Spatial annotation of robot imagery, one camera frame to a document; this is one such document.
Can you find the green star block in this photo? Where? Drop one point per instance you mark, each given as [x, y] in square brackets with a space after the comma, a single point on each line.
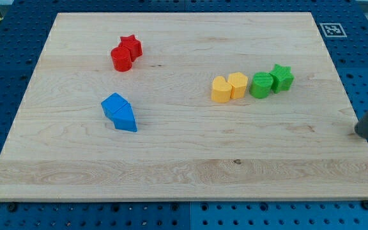
[282, 78]

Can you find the yellow heart block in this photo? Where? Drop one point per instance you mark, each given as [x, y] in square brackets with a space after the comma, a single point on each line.
[221, 90]

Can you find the blue cube block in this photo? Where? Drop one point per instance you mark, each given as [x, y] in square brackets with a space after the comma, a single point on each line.
[113, 104]

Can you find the blue triangular prism block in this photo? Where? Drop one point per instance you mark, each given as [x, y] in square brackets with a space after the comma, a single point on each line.
[124, 119]

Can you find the light wooden board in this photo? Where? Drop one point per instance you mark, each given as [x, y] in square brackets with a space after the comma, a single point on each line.
[296, 145]

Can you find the red cylinder block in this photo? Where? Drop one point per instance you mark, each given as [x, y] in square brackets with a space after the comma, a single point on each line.
[121, 59]

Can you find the red star block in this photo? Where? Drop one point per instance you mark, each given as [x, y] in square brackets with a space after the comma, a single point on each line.
[133, 45]

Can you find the green cylinder block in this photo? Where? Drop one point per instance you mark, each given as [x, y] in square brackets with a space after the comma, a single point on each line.
[261, 85]

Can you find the white fiducial marker tag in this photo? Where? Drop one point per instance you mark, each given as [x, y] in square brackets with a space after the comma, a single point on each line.
[333, 30]

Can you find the yellow pentagon block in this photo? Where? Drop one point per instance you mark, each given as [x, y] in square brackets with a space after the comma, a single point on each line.
[238, 81]

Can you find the black screw bolt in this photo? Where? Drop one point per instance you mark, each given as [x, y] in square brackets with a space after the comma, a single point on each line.
[364, 204]
[12, 207]

